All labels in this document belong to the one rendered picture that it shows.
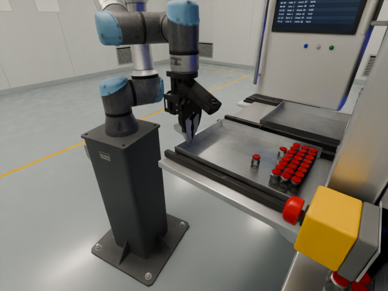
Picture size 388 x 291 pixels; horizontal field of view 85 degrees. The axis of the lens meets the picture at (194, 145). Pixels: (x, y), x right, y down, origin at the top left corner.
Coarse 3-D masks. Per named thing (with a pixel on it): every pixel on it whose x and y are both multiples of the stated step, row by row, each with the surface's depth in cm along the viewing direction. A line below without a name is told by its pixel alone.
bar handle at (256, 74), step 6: (264, 0) 111; (264, 6) 112; (264, 12) 113; (264, 18) 114; (264, 24) 116; (264, 30) 118; (258, 48) 123; (258, 54) 124; (258, 60) 125; (258, 66) 127; (258, 72) 129
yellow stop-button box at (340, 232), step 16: (320, 192) 29; (336, 192) 29; (320, 208) 27; (336, 208) 27; (352, 208) 27; (368, 208) 27; (304, 224) 27; (320, 224) 25; (336, 224) 25; (352, 224) 25; (368, 224) 25; (304, 240) 28; (320, 240) 26; (336, 240) 25; (352, 240) 24; (368, 240) 23; (320, 256) 27; (336, 256) 26; (352, 256) 25; (368, 256) 23; (352, 272) 25
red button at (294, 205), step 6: (294, 198) 31; (300, 198) 31; (288, 204) 30; (294, 204) 30; (300, 204) 30; (288, 210) 30; (294, 210) 29; (300, 210) 29; (282, 216) 31; (288, 216) 30; (294, 216) 29; (300, 216) 30; (288, 222) 31; (294, 222) 30
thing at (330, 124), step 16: (272, 112) 87; (288, 112) 93; (304, 112) 93; (320, 112) 89; (336, 112) 85; (288, 128) 74; (304, 128) 80; (320, 128) 80; (336, 128) 80; (336, 144) 66
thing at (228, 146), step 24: (192, 144) 69; (216, 144) 70; (240, 144) 70; (264, 144) 70; (288, 144) 67; (216, 168) 55; (240, 168) 59; (264, 168) 59; (312, 168) 59; (264, 192) 48
